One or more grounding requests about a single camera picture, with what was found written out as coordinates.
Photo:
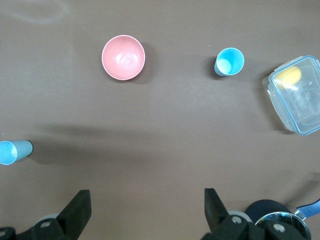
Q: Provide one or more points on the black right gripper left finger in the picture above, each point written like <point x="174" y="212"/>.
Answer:
<point x="62" y="225"/>

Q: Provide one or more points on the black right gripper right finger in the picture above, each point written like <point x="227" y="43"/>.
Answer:
<point x="225" y="227"/>

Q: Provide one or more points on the blue cup with white wad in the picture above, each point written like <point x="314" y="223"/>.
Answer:
<point x="23" y="148"/>

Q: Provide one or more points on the glass pot lid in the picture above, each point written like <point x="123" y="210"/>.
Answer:
<point x="303" y="227"/>

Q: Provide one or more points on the clear plastic food container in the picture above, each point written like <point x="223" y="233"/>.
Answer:
<point x="305" y="105"/>

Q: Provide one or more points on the yellow round food piece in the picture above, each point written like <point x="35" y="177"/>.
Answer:
<point x="287" y="76"/>

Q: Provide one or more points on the empty blue cup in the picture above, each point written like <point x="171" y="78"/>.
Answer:
<point x="233" y="57"/>

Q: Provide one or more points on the pink bowl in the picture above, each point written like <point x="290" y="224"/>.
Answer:
<point x="122" y="57"/>

